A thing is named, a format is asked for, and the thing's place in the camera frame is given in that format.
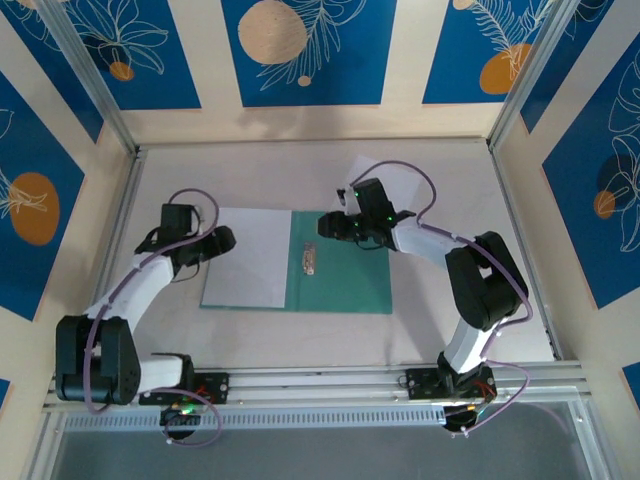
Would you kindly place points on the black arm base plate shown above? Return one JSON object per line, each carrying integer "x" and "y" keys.
{"x": 220, "y": 387}
{"x": 417, "y": 385}

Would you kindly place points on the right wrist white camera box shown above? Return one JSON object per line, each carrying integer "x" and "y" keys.
{"x": 344, "y": 197}

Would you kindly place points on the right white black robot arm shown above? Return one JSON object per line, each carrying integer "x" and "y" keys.
{"x": 480, "y": 290}

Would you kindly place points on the green paper folder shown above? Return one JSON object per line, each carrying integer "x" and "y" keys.
{"x": 345, "y": 280}

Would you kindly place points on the wide aluminium extrusion rail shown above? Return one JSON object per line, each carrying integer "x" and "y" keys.
{"x": 320, "y": 387}

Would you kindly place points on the black controller box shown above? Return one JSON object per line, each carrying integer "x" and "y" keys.
{"x": 452, "y": 421}
{"x": 175, "y": 419}

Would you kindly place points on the aluminium corner post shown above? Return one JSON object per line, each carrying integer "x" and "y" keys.
{"x": 91, "y": 75}
{"x": 527, "y": 75}

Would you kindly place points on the metal folder fastener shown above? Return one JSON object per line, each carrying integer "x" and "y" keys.
{"x": 310, "y": 259}

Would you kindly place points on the aluminium frame bar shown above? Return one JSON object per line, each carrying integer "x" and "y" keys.
{"x": 44, "y": 450}
{"x": 595, "y": 445}

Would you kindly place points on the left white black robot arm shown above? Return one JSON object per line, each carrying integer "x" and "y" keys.
{"x": 135, "y": 295}

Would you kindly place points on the white paper sheet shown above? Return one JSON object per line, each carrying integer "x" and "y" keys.
{"x": 405, "y": 192}
{"x": 250, "y": 260}

